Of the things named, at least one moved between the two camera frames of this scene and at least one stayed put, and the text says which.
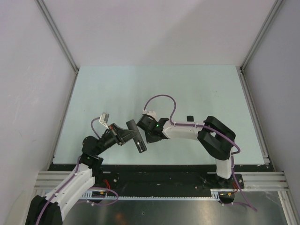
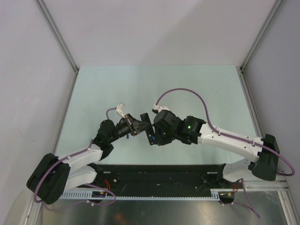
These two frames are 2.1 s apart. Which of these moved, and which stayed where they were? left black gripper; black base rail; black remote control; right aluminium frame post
Moved: left black gripper; black remote control
Stayed: right aluminium frame post; black base rail
